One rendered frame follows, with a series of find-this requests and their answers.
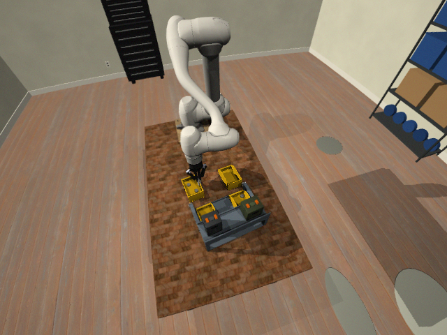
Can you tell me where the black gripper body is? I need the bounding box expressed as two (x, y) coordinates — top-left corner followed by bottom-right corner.
(189, 161), (203, 172)

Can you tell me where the yellow bin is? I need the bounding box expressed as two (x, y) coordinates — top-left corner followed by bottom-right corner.
(196, 203), (215, 221)
(229, 189), (250, 207)
(181, 177), (205, 202)
(218, 165), (242, 191)

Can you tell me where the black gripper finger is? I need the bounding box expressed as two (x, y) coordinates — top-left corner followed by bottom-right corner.
(198, 163), (207, 185)
(186, 168), (200, 185)

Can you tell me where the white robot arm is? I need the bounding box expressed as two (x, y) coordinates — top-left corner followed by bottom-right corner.
(166, 15), (240, 165)

